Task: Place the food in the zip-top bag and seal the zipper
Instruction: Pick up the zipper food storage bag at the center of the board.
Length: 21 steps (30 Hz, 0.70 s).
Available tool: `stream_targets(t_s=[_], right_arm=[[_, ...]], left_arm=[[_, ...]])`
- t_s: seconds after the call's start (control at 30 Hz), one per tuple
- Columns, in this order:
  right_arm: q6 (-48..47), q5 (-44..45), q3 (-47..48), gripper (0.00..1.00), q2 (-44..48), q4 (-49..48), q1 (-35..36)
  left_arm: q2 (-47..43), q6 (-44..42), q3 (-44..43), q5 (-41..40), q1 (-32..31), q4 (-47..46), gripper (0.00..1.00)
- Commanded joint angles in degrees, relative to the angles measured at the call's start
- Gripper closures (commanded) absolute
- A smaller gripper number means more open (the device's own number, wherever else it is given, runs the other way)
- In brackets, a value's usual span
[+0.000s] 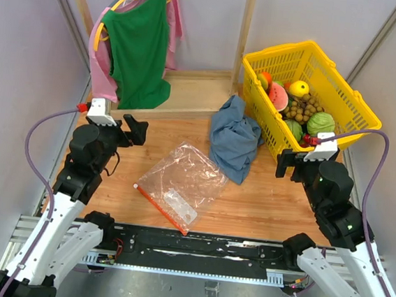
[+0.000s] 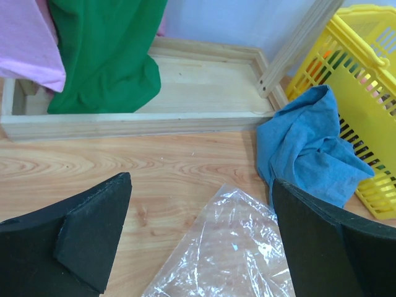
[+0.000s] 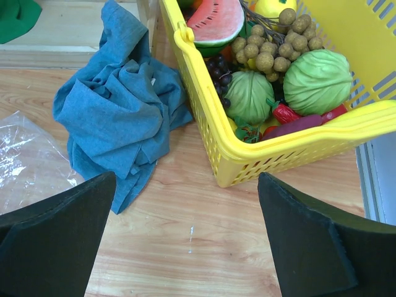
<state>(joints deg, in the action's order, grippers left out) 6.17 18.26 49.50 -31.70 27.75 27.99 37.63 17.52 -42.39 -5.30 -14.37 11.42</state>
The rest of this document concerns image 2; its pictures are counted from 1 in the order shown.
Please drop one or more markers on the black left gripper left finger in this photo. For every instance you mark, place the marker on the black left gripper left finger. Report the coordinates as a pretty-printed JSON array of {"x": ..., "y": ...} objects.
[{"x": 67, "y": 248}]

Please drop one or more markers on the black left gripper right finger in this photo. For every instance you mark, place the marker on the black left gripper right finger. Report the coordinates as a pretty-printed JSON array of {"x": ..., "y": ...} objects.
[{"x": 331, "y": 251}]

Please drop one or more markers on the clear zip top bag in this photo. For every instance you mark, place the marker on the clear zip top bag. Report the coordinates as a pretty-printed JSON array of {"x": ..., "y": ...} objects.
[{"x": 233, "y": 248}]

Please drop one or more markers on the green tank top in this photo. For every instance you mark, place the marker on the green tank top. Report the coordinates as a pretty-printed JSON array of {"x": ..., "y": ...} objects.
[{"x": 104, "y": 49}]

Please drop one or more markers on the blue crumpled cloth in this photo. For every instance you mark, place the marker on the blue crumpled cloth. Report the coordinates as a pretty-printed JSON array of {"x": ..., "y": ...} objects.
[{"x": 301, "y": 144}]

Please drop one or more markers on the yellow plastic basket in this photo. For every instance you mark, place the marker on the yellow plastic basket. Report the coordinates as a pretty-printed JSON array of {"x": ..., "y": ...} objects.
[{"x": 355, "y": 56}]

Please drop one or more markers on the pink shirt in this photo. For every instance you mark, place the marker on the pink shirt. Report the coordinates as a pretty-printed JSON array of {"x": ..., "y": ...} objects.
[{"x": 29, "y": 44}]

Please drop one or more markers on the wooden clothes rack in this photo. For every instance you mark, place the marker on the wooden clothes rack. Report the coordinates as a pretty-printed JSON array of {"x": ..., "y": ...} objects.
[{"x": 205, "y": 87}]

